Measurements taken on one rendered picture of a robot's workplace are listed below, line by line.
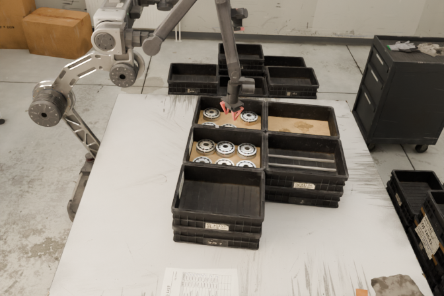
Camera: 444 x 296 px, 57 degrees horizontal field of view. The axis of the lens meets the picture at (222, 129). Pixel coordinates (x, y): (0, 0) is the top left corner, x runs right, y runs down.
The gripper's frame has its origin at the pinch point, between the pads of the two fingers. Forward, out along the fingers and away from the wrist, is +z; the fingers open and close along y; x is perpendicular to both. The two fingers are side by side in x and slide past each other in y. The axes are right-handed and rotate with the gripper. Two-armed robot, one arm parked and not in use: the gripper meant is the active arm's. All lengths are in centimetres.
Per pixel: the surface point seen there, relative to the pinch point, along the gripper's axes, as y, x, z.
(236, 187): -23.0, 14.1, 23.7
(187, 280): -42, 57, 37
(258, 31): 207, -234, 92
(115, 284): -25, 82, 37
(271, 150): -13.9, -19.3, 23.3
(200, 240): -31, 42, 34
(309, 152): -28, -35, 23
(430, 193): -79, -88, 45
